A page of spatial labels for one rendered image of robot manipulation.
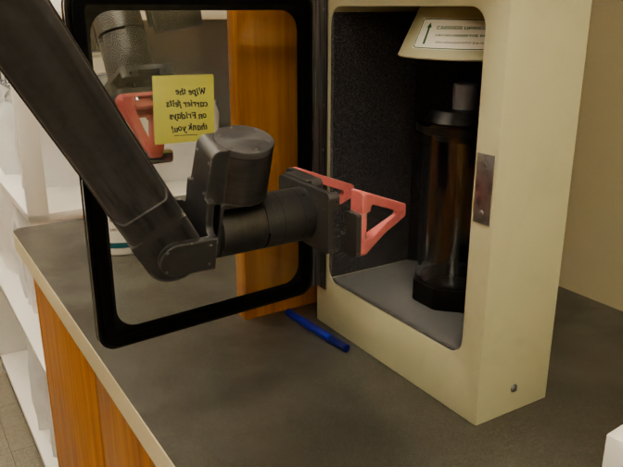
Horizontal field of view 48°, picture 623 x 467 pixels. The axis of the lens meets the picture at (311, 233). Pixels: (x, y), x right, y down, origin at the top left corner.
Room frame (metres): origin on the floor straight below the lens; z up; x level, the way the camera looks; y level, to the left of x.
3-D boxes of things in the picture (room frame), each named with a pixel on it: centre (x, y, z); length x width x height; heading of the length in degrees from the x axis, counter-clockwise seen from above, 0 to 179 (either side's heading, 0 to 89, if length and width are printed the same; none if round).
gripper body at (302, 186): (0.70, 0.03, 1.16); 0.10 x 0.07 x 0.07; 32
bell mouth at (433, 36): (0.82, -0.19, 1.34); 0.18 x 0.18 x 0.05
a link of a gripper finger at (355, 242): (0.71, -0.05, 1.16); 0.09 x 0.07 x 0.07; 122
